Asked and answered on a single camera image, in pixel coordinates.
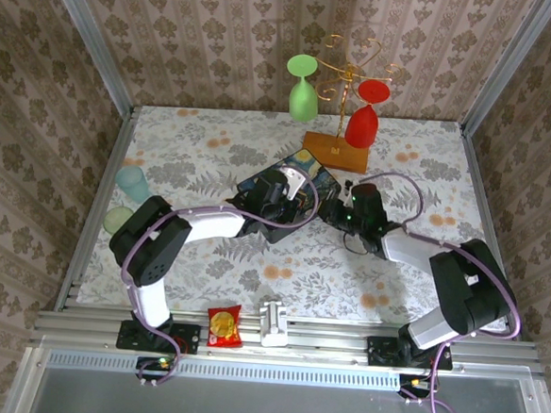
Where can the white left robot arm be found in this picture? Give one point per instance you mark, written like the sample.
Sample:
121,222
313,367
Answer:
159,245

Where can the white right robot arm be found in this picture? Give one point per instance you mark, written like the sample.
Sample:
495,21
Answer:
459,285

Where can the floral tablecloth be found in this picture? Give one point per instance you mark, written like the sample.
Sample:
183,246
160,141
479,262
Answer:
299,274

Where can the red wine glass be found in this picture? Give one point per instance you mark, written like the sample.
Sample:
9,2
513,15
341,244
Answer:
362,125

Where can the green wine glass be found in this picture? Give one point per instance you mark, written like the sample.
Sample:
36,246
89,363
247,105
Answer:
303,100

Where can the white plastic clip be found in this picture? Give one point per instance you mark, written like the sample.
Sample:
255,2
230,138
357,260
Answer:
273,324

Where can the red snack packet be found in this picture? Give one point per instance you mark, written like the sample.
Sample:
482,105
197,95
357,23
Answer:
224,326

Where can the blue frosted cup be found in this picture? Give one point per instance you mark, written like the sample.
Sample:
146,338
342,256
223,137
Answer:
133,182

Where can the green frosted cup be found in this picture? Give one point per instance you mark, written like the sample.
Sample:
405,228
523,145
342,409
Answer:
117,219

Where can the small circuit board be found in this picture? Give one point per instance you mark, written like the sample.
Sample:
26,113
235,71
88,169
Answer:
417,383
156,363

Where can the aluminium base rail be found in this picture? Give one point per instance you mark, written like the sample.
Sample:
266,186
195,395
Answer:
323,342

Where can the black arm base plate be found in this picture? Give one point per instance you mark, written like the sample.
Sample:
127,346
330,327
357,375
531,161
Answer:
186,339
381,353

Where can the aluminium frame post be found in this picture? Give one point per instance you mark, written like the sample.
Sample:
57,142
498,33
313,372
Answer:
508,62
93,38

